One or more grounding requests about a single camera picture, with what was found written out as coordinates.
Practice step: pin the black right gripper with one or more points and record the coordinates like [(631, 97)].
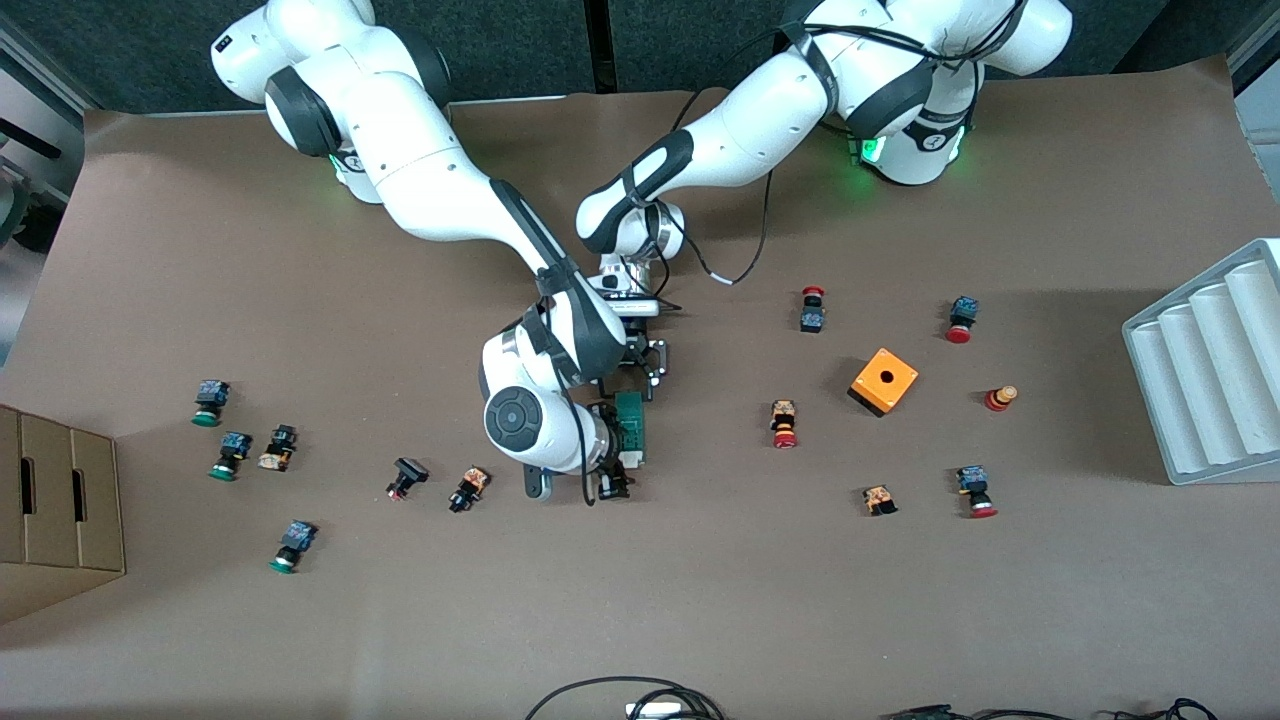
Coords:
[(611, 482)]

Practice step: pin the green push button blue block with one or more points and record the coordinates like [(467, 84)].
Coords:
[(212, 393), (232, 450), (295, 540)]

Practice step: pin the black vertical post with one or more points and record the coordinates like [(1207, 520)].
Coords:
[(600, 45)]

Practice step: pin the orange black contact block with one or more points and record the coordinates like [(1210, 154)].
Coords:
[(879, 499)]

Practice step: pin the white plug connector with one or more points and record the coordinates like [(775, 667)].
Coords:
[(655, 711)]

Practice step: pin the red mushroom button orange block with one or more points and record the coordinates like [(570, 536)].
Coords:
[(784, 420)]

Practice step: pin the brown paper table cover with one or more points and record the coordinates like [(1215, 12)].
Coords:
[(700, 600)]

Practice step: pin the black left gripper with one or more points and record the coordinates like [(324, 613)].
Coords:
[(655, 358)]

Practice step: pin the black square button red base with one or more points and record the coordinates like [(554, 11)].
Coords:
[(408, 472)]

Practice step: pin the white ridged foam tray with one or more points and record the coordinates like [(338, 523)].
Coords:
[(1210, 400)]

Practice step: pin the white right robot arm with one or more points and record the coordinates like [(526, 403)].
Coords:
[(420, 170)]

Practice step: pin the brown cardboard box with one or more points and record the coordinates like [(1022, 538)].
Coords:
[(60, 500)]

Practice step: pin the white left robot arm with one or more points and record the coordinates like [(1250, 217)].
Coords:
[(760, 130)]

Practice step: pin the black push button orange block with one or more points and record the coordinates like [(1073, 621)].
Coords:
[(470, 487)]

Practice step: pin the orange button enclosure box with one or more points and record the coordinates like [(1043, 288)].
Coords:
[(884, 380)]

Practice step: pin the green load switch white lever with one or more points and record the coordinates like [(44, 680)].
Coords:
[(633, 425)]

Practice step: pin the red yellow selector knob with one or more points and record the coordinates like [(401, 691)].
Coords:
[(998, 399)]

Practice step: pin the yellow black contact block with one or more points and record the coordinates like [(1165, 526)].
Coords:
[(278, 447)]

